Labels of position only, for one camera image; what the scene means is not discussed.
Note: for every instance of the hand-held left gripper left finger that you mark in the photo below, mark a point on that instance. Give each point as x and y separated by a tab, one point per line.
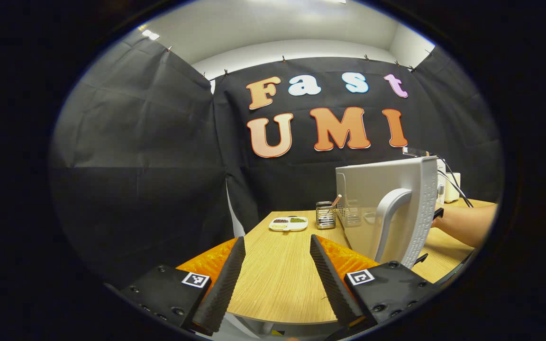
228	289

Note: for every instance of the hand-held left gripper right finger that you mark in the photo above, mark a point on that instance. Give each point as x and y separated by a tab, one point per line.
334	289

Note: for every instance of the white microwave oven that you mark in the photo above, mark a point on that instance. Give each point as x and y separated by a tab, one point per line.
372	180

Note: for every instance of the white toaster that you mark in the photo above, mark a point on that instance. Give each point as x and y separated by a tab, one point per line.
453	189

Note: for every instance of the white divided snack dish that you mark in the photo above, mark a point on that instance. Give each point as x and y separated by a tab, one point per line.
288	224

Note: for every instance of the long ceiling light strip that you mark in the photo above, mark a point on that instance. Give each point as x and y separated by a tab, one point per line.
150	35

